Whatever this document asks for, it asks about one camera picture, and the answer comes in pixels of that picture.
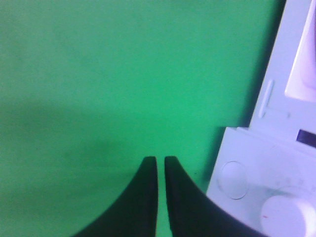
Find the round microwave door button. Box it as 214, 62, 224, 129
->
218, 161, 248, 199

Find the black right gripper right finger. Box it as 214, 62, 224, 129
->
164, 156, 264, 237

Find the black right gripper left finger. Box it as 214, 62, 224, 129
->
74, 157, 158, 237

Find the white microwave knob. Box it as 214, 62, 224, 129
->
260, 195, 316, 237

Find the green table mat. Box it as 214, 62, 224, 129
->
0, 0, 285, 237

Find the white microwave oven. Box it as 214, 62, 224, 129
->
206, 0, 316, 235

